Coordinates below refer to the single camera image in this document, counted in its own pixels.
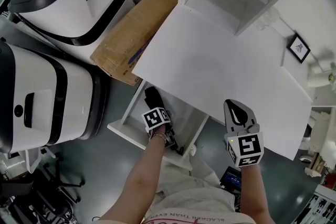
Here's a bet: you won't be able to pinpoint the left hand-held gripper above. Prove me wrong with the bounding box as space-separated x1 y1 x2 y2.
141 107 177 148

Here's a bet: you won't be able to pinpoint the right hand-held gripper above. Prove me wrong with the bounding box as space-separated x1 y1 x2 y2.
223 99 265 168

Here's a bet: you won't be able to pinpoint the black umbrella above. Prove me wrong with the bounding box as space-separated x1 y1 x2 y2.
143 86 166 113

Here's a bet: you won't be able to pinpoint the white drawer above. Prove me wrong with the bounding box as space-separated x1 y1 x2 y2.
107 80 211 172

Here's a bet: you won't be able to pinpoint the person's right forearm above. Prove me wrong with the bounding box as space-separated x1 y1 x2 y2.
239 164 273 224

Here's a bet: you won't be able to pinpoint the person's left forearm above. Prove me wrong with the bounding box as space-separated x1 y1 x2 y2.
98 125 169 222

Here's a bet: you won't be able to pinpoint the white desk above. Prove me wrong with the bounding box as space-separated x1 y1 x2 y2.
131 4 314 162

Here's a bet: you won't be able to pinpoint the black screen device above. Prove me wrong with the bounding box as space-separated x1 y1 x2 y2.
219 166 243 190

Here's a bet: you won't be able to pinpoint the person's light grey trousers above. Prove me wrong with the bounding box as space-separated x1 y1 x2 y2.
154 154 237 215

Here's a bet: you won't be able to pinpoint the brown cardboard box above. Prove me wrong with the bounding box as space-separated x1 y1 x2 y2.
90 0 182 87

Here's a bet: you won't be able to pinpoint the white vase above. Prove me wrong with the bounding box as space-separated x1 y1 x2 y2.
307 70 332 89

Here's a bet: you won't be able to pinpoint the person's white printed shirt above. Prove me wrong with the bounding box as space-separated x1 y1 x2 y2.
97 208 258 224

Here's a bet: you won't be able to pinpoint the white bust figurine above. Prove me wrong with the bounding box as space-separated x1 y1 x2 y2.
256 6 279 31

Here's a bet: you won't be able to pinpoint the white black wheeled machine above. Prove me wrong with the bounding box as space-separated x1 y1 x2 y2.
0 39 110 154
7 0 136 61

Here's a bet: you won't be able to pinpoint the white swivel chair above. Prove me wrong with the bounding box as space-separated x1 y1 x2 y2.
25 146 57 174

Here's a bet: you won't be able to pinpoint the black office chair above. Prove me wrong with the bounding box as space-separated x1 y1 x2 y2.
0 158 86 224

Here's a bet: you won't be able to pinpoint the thin wrist bracelets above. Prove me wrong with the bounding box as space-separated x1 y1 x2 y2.
152 130 169 143

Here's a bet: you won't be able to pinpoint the black picture frame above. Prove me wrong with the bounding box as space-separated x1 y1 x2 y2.
286 33 311 65

